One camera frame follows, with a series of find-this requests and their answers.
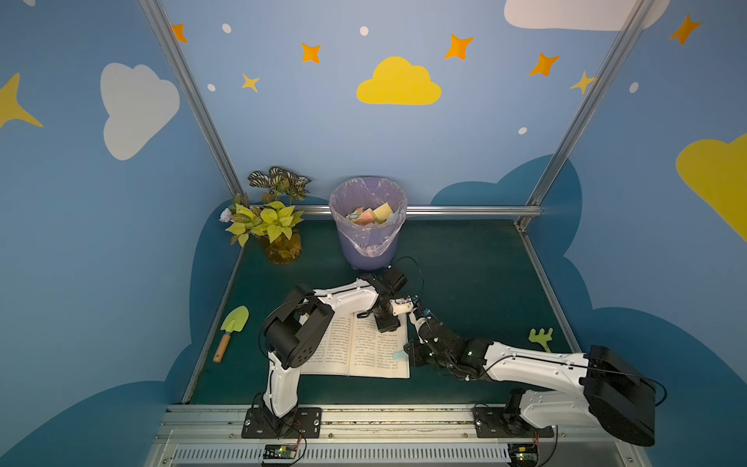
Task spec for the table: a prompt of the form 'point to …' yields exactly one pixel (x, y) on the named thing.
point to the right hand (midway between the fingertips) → (406, 344)
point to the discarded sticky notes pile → (370, 216)
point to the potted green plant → (274, 217)
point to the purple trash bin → (362, 263)
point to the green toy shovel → (234, 322)
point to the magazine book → (355, 346)
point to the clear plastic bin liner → (371, 193)
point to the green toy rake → (542, 338)
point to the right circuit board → (523, 454)
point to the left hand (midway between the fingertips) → (390, 314)
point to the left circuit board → (279, 453)
